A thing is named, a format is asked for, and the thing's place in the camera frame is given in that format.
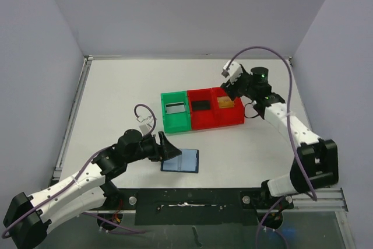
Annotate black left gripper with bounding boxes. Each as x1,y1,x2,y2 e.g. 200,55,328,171
126,131,181,163

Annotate blue leather card holder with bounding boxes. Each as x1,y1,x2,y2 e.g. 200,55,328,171
160,149,199,174

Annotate gold striped card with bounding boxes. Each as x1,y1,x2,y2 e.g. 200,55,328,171
217,96,235,109

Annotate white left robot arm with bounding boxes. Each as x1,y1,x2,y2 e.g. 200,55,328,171
1,129,182,248

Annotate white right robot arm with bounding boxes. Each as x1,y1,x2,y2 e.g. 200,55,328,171
221,62,339,208

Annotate silver card in green bin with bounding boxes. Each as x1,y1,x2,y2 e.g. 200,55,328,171
165,102,186,114

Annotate black card in red bin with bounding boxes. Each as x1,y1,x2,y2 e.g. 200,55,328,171
191,100,211,112

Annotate green plastic bin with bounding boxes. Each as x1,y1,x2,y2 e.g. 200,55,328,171
160,91,192,134

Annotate red plastic bin right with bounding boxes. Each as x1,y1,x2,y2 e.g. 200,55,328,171
212,87,245,127

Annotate red plastic bin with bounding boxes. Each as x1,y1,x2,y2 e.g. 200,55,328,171
187,88,217,130
212,87,245,127

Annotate red plastic bin middle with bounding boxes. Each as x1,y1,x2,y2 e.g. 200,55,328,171
187,88,217,130

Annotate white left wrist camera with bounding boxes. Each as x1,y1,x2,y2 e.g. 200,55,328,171
137,115,155,136

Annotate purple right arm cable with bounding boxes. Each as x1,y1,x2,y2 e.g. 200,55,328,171
223,45,318,249

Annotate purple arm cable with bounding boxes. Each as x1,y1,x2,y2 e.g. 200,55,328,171
1,103,160,238
223,45,318,249

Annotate aluminium rail right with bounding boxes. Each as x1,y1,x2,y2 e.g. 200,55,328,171
292,188,349,212

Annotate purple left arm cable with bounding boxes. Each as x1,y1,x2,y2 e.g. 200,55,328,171
1,103,160,238

